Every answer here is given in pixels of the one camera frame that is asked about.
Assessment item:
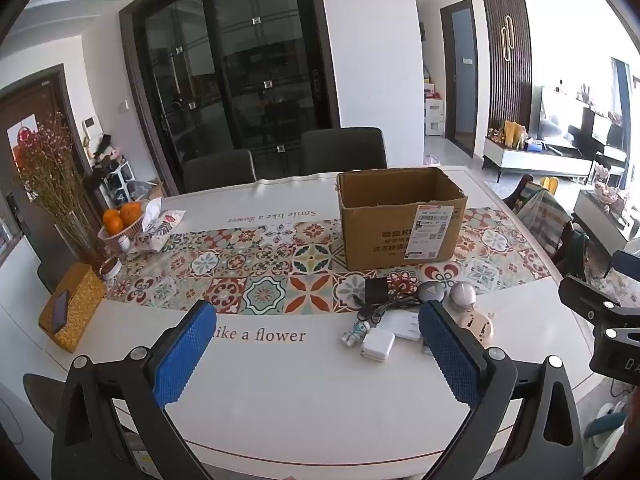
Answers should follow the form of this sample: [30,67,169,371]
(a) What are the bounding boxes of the pink beige small device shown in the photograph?
[457,310,496,346]

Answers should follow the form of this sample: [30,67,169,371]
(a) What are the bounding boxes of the white square charger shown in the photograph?
[362,330,396,363]

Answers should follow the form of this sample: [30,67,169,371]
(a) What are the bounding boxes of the black smartphone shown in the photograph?
[52,290,71,334]

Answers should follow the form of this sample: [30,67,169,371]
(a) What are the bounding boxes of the dark slatted wall panel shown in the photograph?
[478,0,534,142]

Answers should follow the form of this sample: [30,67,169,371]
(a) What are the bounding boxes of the white flat box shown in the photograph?
[382,310,421,342]

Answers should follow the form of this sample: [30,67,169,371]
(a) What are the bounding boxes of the white fruit bowl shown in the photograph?
[97,219,146,242]

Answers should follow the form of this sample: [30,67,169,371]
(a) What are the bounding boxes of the leaf print tissue packet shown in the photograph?
[131,198,187,253]

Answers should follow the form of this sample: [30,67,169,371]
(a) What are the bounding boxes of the dark grey rounded device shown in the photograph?
[417,282,445,306]

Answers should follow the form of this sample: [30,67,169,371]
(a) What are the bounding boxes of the flat screen television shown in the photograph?
[537,85,597,147]

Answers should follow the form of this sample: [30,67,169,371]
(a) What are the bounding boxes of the black framed glass sliding doors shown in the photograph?
[119,0,342,196]

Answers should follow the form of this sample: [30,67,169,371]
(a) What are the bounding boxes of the light grey rounded device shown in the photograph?
[448,281,476,312]

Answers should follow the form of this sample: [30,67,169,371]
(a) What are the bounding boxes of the dried pink flower bouquet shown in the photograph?
[14,114,103,267]

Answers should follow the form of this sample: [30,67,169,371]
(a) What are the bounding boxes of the dark grey dining chair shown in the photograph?
[182,149,258,195]
[300,127,389,176]

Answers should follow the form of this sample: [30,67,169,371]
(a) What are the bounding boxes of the white drawer cabinet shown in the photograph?
[424,97,446,136]

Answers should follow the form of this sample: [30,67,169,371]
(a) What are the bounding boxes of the yellow packages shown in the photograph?
[502,120,529,150]

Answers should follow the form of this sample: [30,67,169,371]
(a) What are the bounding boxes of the brown entrance door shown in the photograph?
[0,64,97,267]

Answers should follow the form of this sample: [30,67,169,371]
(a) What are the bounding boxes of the yellow woven tissue box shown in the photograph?
[39,262,107,354]

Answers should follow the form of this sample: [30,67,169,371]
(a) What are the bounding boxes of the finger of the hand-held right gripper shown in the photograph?
[611,251,640,306]
[558,275,622,322]

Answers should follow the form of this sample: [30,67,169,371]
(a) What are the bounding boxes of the small robot figurine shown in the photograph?
[341,321,371,349]

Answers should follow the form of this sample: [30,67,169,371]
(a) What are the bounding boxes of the coffee table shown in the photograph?
[571,186,640,247]

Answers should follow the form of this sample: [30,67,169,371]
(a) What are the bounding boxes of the wooden chair with striped cloth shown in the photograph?
[502,174,577,262]

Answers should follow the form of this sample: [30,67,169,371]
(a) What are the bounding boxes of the black power adapter with cable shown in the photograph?
[356,278,431,322]

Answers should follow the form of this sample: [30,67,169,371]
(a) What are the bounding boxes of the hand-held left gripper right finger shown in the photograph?
[419,301,585,480]

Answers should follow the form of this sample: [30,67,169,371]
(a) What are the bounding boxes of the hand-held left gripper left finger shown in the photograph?
[51,300,218,480]

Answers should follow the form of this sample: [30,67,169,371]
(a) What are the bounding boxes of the dark interior door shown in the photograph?
[440,0,480,159]

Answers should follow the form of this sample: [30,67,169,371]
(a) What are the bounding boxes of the cluttered shoe rack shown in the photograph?
[84,134,135,207]

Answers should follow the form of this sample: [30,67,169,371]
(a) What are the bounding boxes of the white TV cabinet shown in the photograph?
[482,136,597,184]

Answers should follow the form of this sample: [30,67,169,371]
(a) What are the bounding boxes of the brown cardboard box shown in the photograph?
[336,166,468,272]

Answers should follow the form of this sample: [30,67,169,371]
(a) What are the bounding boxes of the patterned tile table runner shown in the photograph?
[102,205,551,317]

